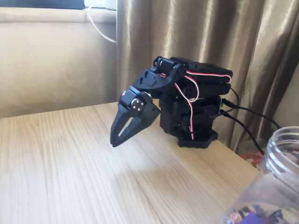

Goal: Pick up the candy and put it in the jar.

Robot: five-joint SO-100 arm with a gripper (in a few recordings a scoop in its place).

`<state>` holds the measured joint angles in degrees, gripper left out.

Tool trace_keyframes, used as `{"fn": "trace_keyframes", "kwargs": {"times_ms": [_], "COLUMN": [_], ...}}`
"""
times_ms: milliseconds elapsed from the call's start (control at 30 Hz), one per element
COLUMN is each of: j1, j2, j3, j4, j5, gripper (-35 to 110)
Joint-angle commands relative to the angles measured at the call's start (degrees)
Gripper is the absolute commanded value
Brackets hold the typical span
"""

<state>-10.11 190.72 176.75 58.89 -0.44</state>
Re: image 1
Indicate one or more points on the dark flat object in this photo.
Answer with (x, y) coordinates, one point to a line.
(39, 3)

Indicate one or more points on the shiny beige curtain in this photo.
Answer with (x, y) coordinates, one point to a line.
(205, 28)

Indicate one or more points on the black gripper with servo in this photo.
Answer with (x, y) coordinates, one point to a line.
(128, 105)

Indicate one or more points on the red floral patterned cloth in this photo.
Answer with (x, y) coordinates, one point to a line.
(252, 159)

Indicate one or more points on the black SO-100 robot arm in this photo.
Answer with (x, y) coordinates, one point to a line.
(208, 89)

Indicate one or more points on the beige window sill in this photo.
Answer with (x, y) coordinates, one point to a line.
(46, 15)

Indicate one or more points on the clear plastic jar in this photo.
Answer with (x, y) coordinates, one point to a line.
(278, 168)

